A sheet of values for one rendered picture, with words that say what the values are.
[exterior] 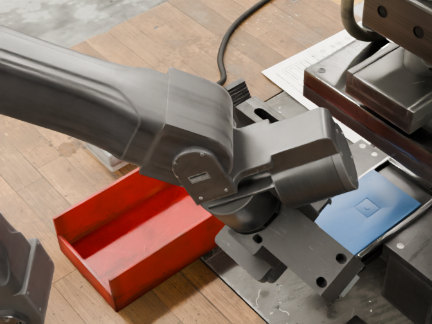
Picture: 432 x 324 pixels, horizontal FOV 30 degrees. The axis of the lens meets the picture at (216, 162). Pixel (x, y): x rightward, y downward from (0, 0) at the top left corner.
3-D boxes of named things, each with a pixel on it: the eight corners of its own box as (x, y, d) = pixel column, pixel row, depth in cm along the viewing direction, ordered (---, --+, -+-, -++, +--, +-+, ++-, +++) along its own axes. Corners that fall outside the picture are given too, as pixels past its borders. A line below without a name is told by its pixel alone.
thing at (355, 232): (274, 241, 86) (274, 223, 83) (372, 171, 92) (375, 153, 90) (321, 282, 82) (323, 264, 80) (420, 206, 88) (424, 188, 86)
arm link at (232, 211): (288, 161, 71) (260, 131, 65) (301, 220, 69) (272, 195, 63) (218, 184, 73) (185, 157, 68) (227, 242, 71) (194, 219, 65)
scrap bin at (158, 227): (60, 250, 97) (51, 216, 93) (220, 153, 108) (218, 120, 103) (116, 313, 90) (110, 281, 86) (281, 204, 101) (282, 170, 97)
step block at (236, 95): (225, 137, 110) (223, 87, 104) (241, 128, 111) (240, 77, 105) (256, 162, 106) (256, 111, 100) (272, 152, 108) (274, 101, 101)
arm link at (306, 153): (351, 139, 70) (301, 36, 62) (363, 213, 64) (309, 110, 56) (230, 178, 74) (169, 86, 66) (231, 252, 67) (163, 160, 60)
